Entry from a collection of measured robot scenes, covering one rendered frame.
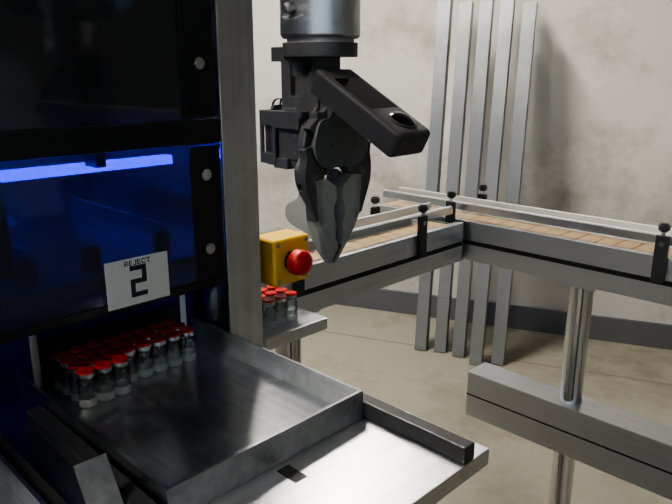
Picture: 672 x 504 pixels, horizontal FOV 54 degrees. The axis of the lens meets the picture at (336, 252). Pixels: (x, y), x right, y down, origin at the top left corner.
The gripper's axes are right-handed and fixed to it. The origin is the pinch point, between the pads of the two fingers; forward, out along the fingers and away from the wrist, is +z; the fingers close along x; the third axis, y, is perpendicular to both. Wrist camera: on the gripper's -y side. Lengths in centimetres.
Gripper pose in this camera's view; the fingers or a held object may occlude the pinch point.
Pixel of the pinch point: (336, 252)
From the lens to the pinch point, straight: 65.7
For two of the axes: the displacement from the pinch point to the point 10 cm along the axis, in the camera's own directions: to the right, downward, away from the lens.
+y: -7.1, -1.9, 6.8
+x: -7.0, 1.9, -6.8
